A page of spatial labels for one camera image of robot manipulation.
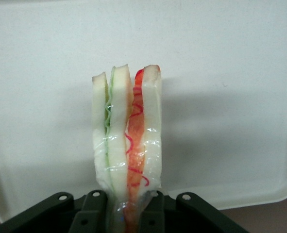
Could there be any plastic layered sandwich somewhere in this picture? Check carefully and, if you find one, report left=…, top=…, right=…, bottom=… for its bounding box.
left=91, top=64, right=163, bottom=233

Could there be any cream plastic tray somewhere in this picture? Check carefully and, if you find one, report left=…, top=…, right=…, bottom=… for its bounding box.
left=0, top=0, right=287, bottom=224

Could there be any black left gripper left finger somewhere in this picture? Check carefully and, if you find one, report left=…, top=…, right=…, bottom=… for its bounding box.
left=0, top=190, right=108, bottom=233

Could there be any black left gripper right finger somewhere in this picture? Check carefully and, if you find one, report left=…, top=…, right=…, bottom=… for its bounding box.
left=140, top=190, right=251, bottom=233

